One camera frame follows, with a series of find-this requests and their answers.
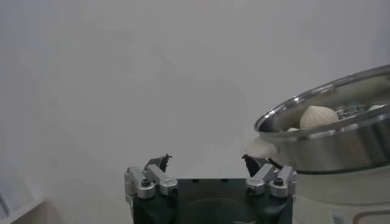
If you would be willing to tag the stainless steel steamer basket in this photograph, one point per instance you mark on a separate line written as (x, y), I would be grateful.
(335, 152)

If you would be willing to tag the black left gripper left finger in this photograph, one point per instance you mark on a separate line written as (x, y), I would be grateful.
(158, 178)

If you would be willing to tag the white steamed baozi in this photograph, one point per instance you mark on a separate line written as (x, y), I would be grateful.
(318, 118)
(293, 130)
(374, 107)

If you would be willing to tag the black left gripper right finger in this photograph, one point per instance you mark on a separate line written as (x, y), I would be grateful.
(262, 175)

